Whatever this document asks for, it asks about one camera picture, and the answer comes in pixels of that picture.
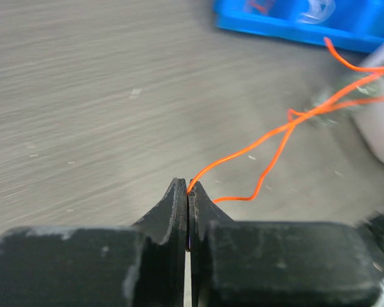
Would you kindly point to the clear glass bottle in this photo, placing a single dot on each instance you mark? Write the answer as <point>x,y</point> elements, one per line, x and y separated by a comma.
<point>350,103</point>

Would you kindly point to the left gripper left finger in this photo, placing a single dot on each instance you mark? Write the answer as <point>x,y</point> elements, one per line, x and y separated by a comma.
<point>138,265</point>

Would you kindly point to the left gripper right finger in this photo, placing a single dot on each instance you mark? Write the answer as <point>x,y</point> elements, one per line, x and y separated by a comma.
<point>275,263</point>

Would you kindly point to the blue three-compartment bin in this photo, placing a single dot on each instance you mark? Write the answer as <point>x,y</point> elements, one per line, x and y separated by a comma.
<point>350,25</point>

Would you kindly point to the white plastic basket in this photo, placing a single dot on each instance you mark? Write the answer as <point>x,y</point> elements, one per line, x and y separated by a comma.
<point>370,119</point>

